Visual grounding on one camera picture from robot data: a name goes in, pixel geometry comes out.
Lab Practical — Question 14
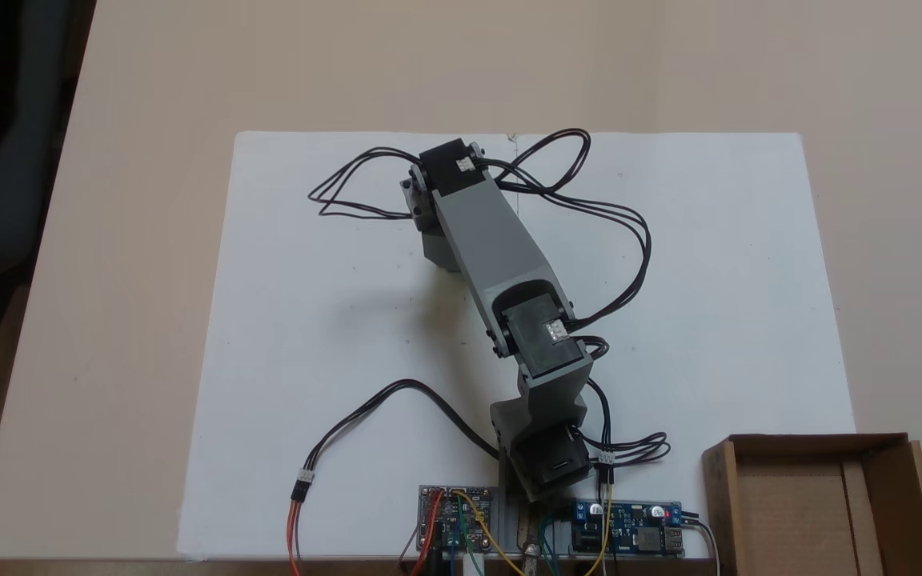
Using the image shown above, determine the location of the black orange servo cable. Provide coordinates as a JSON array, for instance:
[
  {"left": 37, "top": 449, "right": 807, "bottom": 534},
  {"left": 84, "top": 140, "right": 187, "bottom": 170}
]
[{"left": 287, "top": 378, "right": 503, "bottom": 576}]

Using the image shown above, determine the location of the brown cardboard box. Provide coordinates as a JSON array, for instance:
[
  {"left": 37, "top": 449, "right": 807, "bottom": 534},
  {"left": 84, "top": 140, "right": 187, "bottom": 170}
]
[{"left": 701, "top": 432, "right": 922, "bottom": 576}]

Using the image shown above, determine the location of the motor driver circuit board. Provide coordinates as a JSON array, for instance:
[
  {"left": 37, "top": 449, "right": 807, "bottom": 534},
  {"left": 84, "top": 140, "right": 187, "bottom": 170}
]
[{"left": 418, "top": 485, "right": 501, "bottom": 554}]

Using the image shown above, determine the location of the black arm wire loop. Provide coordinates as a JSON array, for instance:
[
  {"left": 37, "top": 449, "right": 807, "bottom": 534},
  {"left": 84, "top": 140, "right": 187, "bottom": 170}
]
[
  {"left": 579, "top": 378, "right": 671, "bottom": 484},
  {"left": 308, "top": 146, "right": 423, "bottom": 219},
  {"left": 480, "top": 130, "right": 653, "bottom": 330}
]

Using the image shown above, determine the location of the blue power circuit board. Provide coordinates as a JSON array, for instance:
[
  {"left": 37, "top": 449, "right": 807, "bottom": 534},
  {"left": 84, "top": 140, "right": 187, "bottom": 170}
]
[{"left": 571, "top": 499, "right": 685, "bottom": 558}]

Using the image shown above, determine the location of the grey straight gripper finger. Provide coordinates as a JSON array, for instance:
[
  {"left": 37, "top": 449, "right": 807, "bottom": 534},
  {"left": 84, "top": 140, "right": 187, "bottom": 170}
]
[{"left": 422, "top": 226, "right": 464, "bottom": 275}]

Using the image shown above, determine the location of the white cable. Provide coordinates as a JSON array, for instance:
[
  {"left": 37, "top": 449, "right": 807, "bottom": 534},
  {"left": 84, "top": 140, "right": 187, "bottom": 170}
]
[{"left": 687, "top": 518, "right": 724, "bottom": 576}]

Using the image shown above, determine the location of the black grey tripod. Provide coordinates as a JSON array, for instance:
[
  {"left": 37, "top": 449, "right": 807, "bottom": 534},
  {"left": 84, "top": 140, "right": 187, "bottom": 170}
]
[{"left": 518, "top": 518, "right": 544, "bottom": 576}]

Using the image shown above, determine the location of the white paper sheet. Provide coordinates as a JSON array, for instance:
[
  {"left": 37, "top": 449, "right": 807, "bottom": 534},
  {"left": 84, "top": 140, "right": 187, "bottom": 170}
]
[
  {"left": 176, "top": 131, "right": 519, "bottom": 561},
  {"left": 512, "top": 131, "right": 859, "bottom": 561}
]

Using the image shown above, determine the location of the yellow wire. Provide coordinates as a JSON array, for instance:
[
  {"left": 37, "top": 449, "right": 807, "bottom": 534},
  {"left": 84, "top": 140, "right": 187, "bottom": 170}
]
[{"left": 451, "top": 478, "right": 615, "bottom": 576}]

